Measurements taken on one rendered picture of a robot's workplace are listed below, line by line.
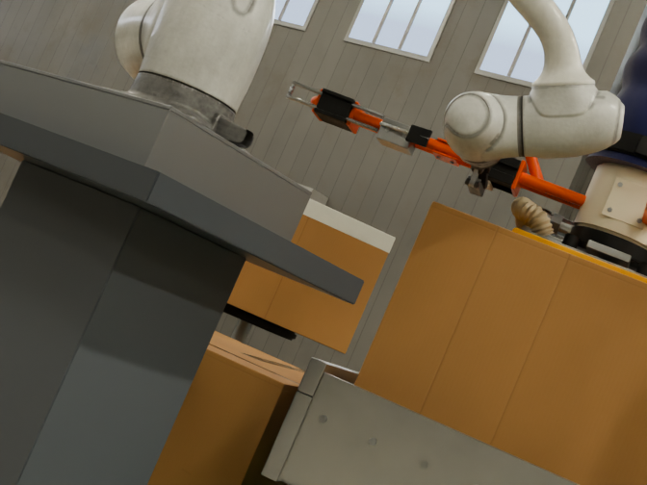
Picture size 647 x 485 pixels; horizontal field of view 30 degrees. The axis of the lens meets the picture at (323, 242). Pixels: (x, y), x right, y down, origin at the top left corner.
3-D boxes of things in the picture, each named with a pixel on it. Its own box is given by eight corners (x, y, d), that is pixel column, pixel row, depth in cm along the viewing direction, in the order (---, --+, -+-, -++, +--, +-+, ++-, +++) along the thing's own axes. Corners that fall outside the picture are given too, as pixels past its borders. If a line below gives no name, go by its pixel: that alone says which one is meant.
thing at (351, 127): (355, 134, 245) (365, 112, 245) (349, 125, 238) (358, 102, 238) (319, 120, 247) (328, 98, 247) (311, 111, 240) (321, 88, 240)
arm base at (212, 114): (211, 130, 162) (226, 92, 162) (89, 92, 172) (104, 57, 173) (272, 171, 177) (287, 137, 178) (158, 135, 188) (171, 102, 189)
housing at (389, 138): (412, 157, 241) (421, 136, 241) (407, 148, 234) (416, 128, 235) (380, 144, 243) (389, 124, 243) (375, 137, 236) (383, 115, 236)
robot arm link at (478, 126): (448, 167, 209) (525, 165, 206) (436, 147, 194) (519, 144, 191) (448, 107, 210) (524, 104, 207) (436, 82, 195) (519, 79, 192)
